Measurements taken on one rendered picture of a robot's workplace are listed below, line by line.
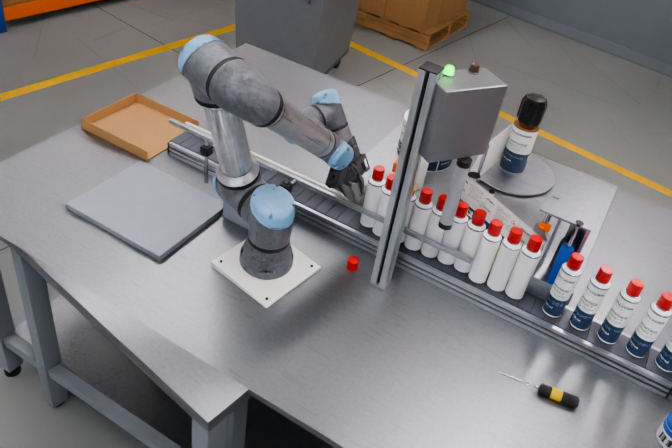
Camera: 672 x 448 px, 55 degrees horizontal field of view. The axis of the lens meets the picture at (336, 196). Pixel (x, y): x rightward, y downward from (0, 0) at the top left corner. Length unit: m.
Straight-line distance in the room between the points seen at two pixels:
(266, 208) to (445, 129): 0.50
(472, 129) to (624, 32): 4.75
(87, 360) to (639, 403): 1.72
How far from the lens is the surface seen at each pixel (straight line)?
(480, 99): 1.51
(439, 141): 1.51
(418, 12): 5.33
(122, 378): 2.38
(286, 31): 4.14
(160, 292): 1.78
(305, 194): 2.04
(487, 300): 1.86
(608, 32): 6.29
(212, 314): 1.72
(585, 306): 1.81
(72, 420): 2.58
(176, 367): 1.62
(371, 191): 1.86
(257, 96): 1.41
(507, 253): 1.78
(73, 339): 2.51
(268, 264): 1.77
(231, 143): 1.63
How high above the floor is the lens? 2.10
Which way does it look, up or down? 37 degrees down
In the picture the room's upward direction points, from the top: 9 degrees clockwise
